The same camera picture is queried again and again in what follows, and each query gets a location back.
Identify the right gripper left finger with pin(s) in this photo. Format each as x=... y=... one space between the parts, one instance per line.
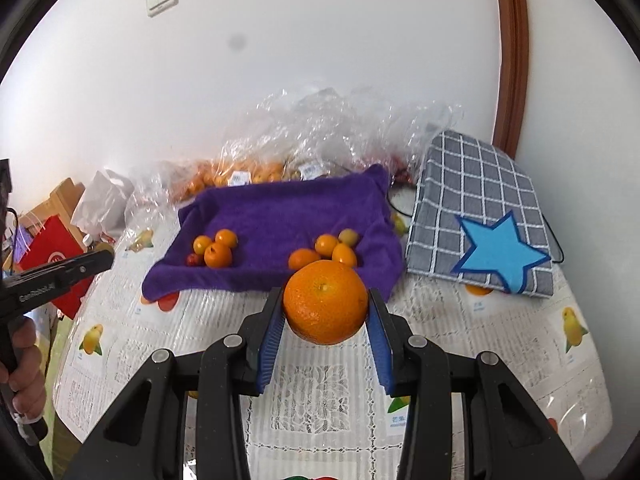
x=141 y=434

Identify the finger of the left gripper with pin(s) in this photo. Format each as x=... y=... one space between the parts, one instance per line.
x=73 y=270

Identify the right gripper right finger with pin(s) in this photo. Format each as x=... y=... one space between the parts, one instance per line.
x=505 y=434

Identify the large orange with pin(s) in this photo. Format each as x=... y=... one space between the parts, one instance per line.
x=325 y=302

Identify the small orange pair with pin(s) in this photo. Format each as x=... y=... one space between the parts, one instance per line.
x=325 y=245

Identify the person's left hand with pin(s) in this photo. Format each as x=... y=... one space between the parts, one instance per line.
x=27 y=381

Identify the red paper bag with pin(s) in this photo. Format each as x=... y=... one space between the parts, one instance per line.
x=53 y=243

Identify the white plastic bag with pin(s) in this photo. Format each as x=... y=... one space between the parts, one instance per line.
x=101 y=207

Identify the small red fruit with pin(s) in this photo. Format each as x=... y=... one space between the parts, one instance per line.
x=194 y=260

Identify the clear bag of oranges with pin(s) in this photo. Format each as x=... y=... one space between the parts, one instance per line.
x=169 y=183

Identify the purple towel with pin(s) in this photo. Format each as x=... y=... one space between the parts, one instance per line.
x=272 y=220

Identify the grey checked star cushion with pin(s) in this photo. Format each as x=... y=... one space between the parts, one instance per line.
x=477 y=220

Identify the yellow-green loquat fruit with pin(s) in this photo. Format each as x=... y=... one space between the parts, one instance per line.
x=349 y=237

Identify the crumpled clear plastic bag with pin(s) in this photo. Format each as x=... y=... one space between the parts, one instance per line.
x=329 y=134

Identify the brown wooden door frame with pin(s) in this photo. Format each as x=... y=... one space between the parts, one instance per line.
x=513 y=77

